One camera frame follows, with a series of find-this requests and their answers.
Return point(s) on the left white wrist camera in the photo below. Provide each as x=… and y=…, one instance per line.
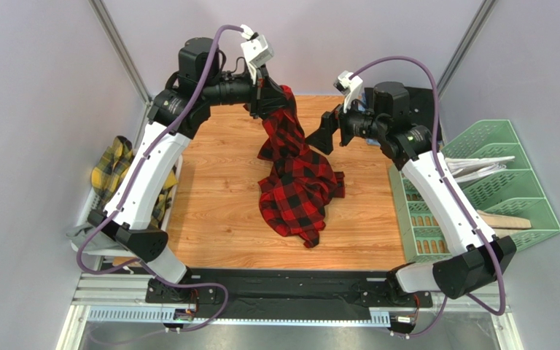
x=256, y=50

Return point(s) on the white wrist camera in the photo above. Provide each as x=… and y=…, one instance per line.
x=256, y=50
x=350, y=85

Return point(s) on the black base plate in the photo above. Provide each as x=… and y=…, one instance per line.
x=261, y=295

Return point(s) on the green file organizer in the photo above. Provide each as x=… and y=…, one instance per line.
x=514, y=192

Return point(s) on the yellow plaid shirt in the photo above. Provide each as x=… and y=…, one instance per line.
x=110, y=172

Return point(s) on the red black plaid shirt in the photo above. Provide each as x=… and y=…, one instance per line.
x=301, y=182

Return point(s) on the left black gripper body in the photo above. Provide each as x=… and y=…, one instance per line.
x=257, y=103

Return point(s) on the right aluminium corner post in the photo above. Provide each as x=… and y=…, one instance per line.
x=472, y=32

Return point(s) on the folded black shirt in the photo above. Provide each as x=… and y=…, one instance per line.
x=421, y=107

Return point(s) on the aluminium rail frame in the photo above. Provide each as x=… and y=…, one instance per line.
x=105, y=298

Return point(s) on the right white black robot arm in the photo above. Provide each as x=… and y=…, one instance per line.
x=478, y=256

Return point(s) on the aluminium corner post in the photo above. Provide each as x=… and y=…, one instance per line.
x=472, y=32
x=107, y=23

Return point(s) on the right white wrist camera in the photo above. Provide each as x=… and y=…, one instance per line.
x=350, y=85

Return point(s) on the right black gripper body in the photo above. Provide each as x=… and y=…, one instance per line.
x=337, y=129

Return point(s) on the left aluminium corner post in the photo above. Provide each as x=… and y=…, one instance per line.
x=107, y=23

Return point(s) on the grey shirt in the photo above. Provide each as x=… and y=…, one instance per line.
x=77, y=235

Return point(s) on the wooden block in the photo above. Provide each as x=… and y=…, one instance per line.
x=504, y=225

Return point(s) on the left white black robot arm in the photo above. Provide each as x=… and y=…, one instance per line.
x=174, y=119

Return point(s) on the white paper stack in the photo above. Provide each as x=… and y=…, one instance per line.
x=466, y=170

